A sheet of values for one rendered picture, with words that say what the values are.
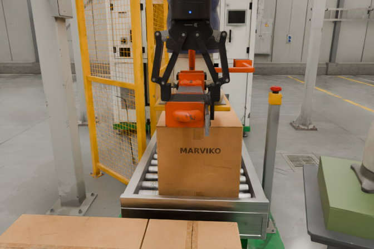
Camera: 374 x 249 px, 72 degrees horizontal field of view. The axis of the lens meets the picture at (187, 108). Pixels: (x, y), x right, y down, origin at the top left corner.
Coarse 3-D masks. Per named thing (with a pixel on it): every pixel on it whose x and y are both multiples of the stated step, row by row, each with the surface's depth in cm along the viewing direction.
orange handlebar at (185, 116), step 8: (248, 64) 125; (216, 72) 114; (232, 72) 114; (240, 72) 113; (248, 72) 113; (184, 80) 81; (192, 80) 77; (176, 112) 48; (184, 112) 48; (192, 112) 48; (200, 112) 49; (176, 120) 49; (184, 120) 48; (192, 120) 48
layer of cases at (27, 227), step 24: (24, 216) 120; (48, 216) 120; (72, 216) 120; (0, 240) 106; (24, 240) 106; (48, 240) 106; (72, 240) 106; (96, 240) 106; (120, 240) 106; (144, 240) 106; (168, 240) 106; (192, 240) 106; (216, 240) 106
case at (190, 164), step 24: (216, 120) 127; (168, 144) 121; (192, 144) 121; (216, 144) 121; (240, 144) 121; (168, 168) 125; (192, 168) 125; (216, 168) 124; (168, 192) 128; (192, 192) 128; (216, 192) 128
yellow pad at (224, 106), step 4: (224, 96) 113; (224, 100) 105; (216, 104) 99; (220, 104) 99; (224, 104) 99; (228, 104) 100; (216, 108) 97; (220, 108) 97; (224, 108) 97; (228, 108) 97
